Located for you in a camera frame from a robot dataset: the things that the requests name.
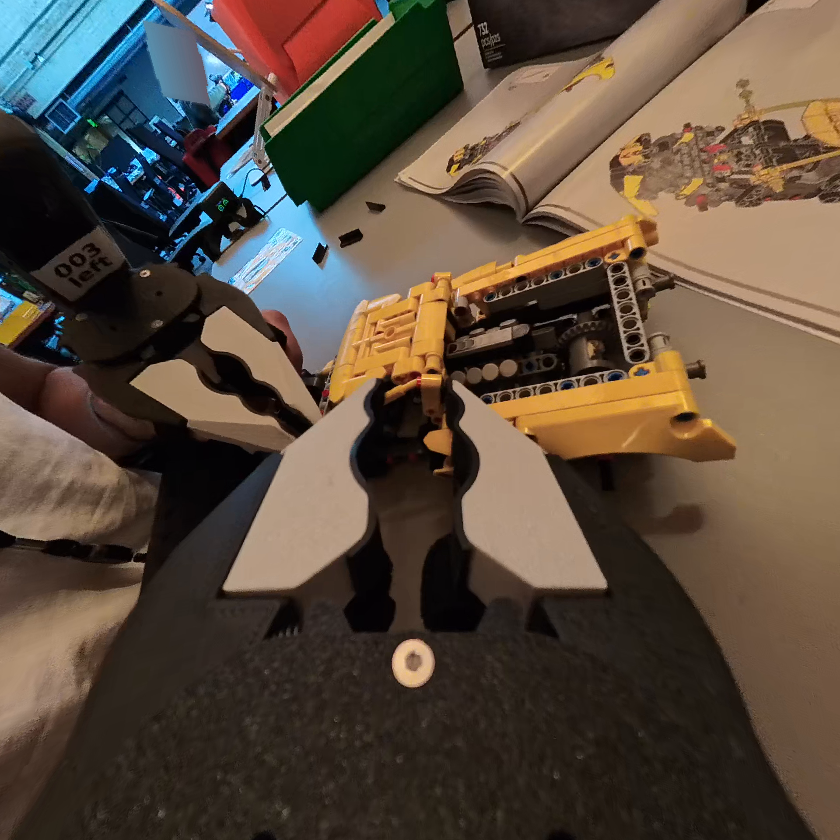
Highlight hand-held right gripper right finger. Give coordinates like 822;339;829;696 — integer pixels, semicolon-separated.
420;378;609;614

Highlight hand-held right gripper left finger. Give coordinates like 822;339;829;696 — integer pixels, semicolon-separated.
223;378;401;614

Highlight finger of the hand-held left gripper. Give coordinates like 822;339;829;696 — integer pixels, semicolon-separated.
199;306;324;431
129;356;311;455

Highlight yellow toy brick car model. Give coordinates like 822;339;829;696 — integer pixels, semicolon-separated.
318;215;737;476

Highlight instruction booklet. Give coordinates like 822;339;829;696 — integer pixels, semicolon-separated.
395;0;840;343

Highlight person's left forearm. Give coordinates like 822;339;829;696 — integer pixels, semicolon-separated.
0;346;160;462

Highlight grey desk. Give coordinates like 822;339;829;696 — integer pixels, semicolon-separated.
210;0;840;840

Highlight person's left hand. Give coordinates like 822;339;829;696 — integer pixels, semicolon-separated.
261;308;307;380

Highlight yellow sticker sheet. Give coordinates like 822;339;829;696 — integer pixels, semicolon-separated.
230;227;304;295

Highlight black office chair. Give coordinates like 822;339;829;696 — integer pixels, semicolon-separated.
167;196;266;265

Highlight yellow box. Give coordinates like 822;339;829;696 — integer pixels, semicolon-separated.
0;300;42;347

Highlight small black device green lights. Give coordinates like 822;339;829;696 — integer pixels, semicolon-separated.
199;182;238;222

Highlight red office chair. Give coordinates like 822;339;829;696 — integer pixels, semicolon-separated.
182;126;232;189

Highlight green plastic bin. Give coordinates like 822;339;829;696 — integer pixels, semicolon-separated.
259;0;466;213

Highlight person's white shirt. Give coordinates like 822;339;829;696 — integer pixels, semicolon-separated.
0;392;162;824

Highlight orange plastic bin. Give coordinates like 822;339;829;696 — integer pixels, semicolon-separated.
211;0;385;101

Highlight black toy set box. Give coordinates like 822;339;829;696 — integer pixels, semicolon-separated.
467;0;665;70

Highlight black lanyard cord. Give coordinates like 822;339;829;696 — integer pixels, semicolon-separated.
0;532;147;565

